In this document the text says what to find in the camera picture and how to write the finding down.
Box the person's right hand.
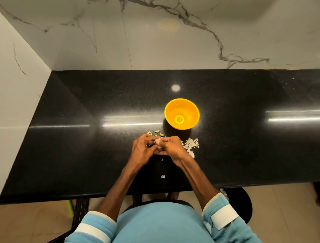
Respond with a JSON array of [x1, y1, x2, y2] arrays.
[[153, 136, 191, 168]]

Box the person's left hand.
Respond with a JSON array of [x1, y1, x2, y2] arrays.
[[127, 134, 159, 174]]

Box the person's left forearm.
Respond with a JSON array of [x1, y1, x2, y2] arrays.
[[95, 165, 139, 222]]

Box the person's right forearm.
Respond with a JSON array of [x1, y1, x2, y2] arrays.
[[175, 156, 220, 210]]

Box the pile of white garlic peels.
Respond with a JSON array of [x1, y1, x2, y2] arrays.
[[179, 138, 201, 159]]

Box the yellow plastic bowl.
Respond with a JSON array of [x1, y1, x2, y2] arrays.
[[164, 98, 200, 130]]

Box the light blue striped sweater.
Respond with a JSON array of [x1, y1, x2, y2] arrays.
[[64, 193, 262, 243]]

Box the black round stool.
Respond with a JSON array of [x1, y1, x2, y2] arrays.
[[47, 187, 253, 243]]

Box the black table leg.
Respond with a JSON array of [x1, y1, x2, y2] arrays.
[[71, 198, 90, 231]]

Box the green plastic object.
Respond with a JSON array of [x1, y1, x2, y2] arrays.
[[66, 199, 75, 218]]

